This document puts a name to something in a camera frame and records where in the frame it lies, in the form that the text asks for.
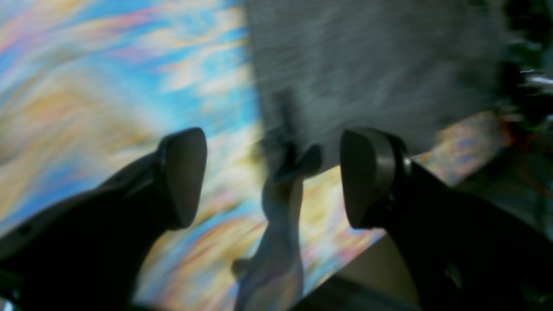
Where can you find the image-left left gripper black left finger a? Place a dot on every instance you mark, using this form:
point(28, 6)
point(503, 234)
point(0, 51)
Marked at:
point(85, 252)

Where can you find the grey t-shirt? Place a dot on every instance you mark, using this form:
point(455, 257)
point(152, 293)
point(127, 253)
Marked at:
point(407, 67)

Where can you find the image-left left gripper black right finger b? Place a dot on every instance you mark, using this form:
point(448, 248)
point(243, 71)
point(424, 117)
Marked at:
point(463, 252)

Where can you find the patterned tile tablecloth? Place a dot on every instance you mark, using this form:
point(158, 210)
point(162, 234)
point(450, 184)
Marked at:
point(88, 86)

